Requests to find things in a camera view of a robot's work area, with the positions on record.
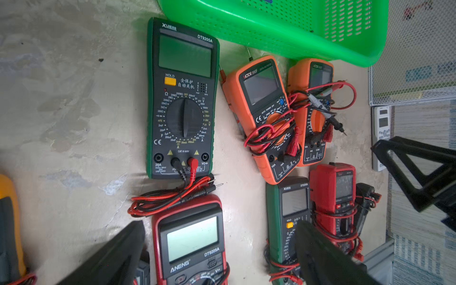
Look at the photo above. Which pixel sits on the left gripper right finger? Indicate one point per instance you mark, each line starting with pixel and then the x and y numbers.
pixel 322 263

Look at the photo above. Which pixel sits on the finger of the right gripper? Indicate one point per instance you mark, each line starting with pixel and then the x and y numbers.
pixel 437 188

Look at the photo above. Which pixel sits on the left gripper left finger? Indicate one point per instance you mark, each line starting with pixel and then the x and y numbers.
pixel 115 263

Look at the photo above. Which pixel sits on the small red multimeter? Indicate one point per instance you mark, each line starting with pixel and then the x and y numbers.
pixel 333 193

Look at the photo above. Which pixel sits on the orange multimeter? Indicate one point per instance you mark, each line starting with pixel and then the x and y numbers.
pixel 310 85
pixel 256 95

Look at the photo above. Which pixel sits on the large dark green multimeter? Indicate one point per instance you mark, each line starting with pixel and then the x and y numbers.
pixel 183 65

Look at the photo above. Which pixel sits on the large red multimeter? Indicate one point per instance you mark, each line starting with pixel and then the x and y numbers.
pixel 189 247

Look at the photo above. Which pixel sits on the small black multimeter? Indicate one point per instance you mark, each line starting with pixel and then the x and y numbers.
pixel 366 200

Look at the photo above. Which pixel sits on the yellow multimeter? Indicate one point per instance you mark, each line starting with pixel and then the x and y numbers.
pixel 13 268

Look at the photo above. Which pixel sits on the green plastic basket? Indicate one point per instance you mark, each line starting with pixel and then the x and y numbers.
pixel 347 30

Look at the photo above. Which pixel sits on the white calculator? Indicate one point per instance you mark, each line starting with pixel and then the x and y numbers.
pixel 381 123

